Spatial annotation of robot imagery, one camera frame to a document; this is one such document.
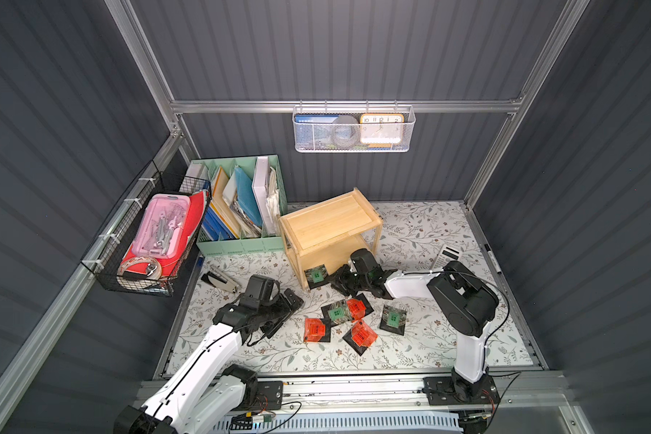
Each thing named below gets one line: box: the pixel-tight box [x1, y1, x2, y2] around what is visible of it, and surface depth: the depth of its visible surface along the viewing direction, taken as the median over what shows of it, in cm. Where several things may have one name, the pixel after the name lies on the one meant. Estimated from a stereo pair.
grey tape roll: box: [331, 114, 361, 149], surface depth 89 cm
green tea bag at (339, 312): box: [327, 299, 353, 325], surface depth 91 cm
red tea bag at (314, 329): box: [303, 318, 326, 342], surface depth 87 cm
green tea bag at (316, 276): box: [303, 264, 330, 290], surface depth 96 cm
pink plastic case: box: [131, 193, 191, 260], surface depth 74 cm
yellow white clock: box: [359, 113, 406, 144], surface depth 90 cm
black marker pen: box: [483, 243, 503, 275], surface depth 107 cm
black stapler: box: [200, 271, 240, 293], surface depth 96 cm
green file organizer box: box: [189, 153, 288, 257], surface depth 98 cm
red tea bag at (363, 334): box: [350, 320, 378, 348], surface depth 86 cm
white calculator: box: [432, 244, 463, 270], surface depth 104 cm
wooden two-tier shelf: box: [278, 187, 384, 291], surface depth 90 cm
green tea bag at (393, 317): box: [382, 304, 407, 329], surface depth 90 cm
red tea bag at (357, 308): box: [347, 298, 367, 321], surface depth 91 cm
